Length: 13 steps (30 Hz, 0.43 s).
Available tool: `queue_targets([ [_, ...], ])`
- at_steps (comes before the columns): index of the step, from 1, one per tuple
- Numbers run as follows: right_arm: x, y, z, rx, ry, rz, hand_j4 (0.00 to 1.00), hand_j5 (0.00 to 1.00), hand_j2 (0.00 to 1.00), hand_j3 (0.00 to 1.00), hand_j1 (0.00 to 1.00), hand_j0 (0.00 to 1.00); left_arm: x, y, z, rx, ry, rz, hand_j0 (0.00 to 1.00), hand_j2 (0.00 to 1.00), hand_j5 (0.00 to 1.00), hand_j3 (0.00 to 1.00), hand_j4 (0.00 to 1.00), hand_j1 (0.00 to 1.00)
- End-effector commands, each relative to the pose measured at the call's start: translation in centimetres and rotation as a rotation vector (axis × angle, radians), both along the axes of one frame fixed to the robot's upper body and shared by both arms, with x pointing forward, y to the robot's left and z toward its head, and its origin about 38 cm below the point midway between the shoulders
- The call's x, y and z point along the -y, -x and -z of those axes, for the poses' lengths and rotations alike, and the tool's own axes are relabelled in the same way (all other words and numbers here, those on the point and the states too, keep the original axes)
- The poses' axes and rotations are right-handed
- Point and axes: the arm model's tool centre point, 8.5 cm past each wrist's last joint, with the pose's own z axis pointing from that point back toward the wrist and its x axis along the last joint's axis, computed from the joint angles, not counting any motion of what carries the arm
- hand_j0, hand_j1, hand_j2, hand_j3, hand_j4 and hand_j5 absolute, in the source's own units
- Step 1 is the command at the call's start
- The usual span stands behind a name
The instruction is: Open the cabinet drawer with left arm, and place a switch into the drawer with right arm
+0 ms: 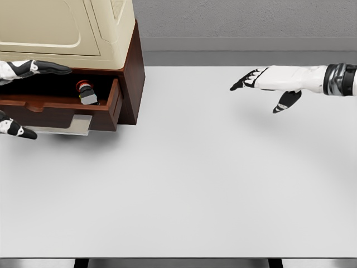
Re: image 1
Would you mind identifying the brown wooden cabinet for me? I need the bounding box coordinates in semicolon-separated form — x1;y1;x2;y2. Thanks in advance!
0;18;146;127

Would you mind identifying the beige appliance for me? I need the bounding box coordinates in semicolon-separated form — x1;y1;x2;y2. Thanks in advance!
0;0;138;71

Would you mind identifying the brown drawer with silver handle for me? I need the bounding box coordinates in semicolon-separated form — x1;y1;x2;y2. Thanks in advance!
0;78;124;137

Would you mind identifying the red button switch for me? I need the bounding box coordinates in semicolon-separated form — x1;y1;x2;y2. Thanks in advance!
76;80;101;106

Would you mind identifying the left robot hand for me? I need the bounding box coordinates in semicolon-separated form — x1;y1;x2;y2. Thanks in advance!
0;59;73;141

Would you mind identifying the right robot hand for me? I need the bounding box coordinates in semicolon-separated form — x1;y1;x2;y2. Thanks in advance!
229;65;306;114

